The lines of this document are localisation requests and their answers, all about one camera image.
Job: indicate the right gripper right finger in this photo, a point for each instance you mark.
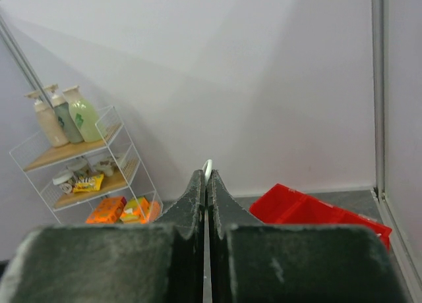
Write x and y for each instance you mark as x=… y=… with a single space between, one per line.
x=255 y=262

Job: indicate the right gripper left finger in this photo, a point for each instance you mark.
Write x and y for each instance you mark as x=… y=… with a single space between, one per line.
x=160 y=261

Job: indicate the yellow sponge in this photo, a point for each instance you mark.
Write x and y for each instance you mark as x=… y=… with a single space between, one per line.
x=137 y=206

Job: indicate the red three-compartment bin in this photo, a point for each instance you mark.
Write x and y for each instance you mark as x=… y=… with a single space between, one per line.
x=284 y=205

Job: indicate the left orange snack box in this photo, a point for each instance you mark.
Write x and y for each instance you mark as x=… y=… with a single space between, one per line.
x=108 y=211

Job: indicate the white snack package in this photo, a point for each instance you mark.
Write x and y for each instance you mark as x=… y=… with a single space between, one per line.
x=108 y=165

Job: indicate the yellow candy bag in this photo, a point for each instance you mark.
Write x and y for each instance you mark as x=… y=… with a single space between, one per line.
x=89 y=184

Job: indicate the light green bottle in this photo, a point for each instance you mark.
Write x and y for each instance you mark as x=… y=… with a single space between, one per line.
x=83 y=114

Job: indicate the beige bottle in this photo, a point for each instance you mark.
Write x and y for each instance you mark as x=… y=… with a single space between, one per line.
x=48 y=121

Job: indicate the grey-green bottle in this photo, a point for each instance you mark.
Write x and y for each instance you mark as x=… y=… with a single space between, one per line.
x=61 y=109

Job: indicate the white wire wooden shelf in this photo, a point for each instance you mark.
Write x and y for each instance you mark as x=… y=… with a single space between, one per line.
x=40 y=162

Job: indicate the aluminium corner post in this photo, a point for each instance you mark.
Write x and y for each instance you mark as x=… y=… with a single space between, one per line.
x=379 y=19

